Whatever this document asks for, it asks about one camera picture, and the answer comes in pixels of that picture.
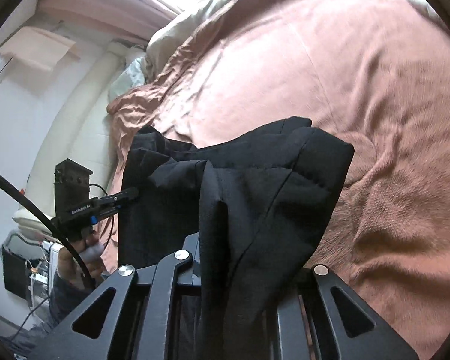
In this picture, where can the beige padded bed frame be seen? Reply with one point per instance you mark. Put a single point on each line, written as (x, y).
(78, 120)

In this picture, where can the terracotta bed blanket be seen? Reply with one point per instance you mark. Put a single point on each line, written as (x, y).
(322, 63)

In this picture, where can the beige duvet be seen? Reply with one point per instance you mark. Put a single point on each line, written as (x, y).
(180, 33)

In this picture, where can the white floral pillow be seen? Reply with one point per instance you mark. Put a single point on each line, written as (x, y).
(129, 77)

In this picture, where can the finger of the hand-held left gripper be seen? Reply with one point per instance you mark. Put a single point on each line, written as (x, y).
(123, 195)

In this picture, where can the black pants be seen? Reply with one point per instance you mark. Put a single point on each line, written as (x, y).
(247, 195)

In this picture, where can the pink curtain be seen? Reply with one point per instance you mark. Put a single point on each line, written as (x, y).
(108, 3)

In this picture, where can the person's left hand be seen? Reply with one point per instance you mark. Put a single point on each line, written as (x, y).
(65, 266)

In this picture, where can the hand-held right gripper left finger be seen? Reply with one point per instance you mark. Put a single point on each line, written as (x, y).
(168, 281)

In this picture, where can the person's left forearm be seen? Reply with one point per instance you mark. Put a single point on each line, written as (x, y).
(63, 300)

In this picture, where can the black storage box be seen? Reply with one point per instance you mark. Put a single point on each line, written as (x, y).
(17, 270)

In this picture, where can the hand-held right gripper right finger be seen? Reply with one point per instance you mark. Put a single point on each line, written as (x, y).
(324, 288)

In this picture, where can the cream cushion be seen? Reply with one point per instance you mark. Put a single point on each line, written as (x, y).
(30, 223)

